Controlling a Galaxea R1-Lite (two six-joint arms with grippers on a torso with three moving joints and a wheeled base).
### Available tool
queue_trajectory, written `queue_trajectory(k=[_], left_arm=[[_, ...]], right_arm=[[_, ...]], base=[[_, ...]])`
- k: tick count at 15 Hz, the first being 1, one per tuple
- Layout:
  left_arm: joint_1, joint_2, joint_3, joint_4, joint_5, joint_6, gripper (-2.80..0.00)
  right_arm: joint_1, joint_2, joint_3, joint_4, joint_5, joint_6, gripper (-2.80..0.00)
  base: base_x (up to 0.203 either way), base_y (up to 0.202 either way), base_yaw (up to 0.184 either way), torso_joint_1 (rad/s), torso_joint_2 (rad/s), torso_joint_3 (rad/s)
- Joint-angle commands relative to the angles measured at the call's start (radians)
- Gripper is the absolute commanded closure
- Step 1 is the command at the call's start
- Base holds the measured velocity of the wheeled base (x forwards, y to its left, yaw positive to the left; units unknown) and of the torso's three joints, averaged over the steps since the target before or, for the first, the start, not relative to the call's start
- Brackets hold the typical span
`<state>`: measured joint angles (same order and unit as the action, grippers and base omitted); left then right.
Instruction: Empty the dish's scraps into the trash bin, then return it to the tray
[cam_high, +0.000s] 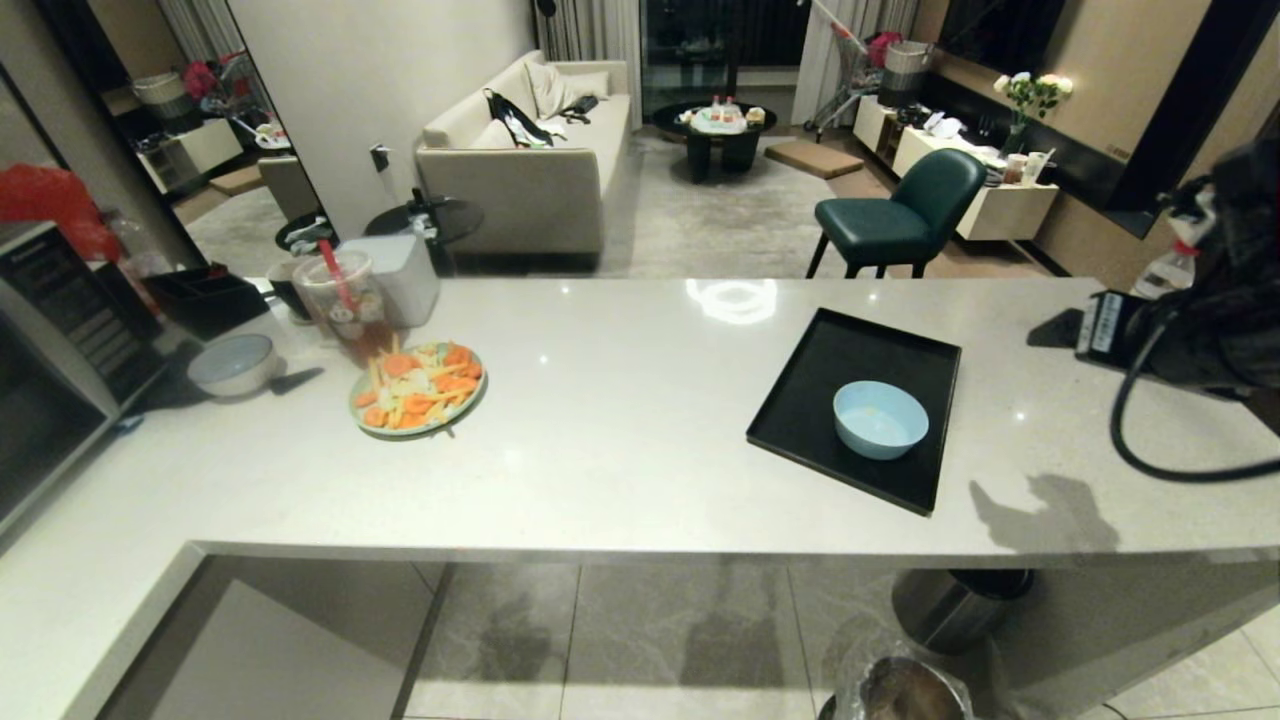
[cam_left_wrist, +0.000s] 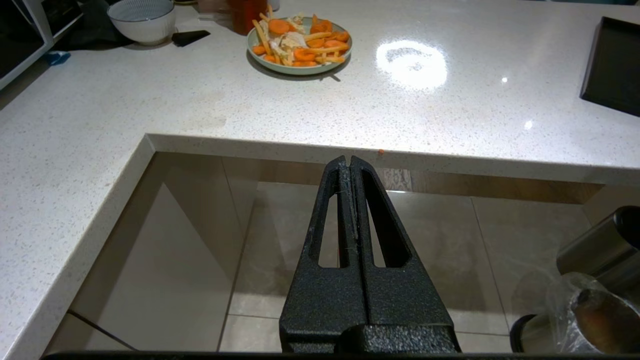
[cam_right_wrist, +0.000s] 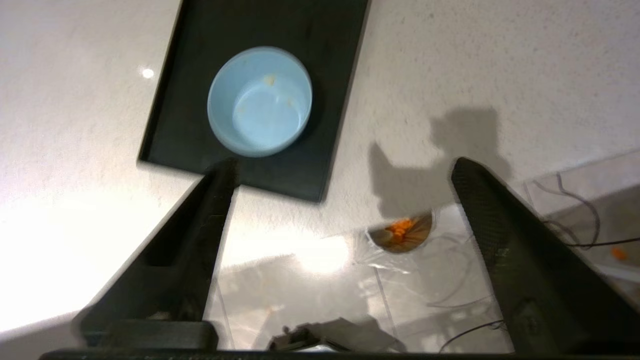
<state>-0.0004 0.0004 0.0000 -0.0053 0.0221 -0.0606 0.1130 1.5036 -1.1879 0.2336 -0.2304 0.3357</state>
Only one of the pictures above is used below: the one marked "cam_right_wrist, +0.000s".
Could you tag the orange food scraps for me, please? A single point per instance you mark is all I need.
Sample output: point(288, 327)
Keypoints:
point(401, 227)

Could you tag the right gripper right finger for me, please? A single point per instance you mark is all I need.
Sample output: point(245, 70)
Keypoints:
point(525, 260)

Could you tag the light blue bowl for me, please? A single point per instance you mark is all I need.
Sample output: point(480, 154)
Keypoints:
point(260, 102)

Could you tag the black rectangular tray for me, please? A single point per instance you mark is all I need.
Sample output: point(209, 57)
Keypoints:
point(280, 30)

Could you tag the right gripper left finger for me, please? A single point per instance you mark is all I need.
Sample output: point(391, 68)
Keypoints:
point(192, 250)

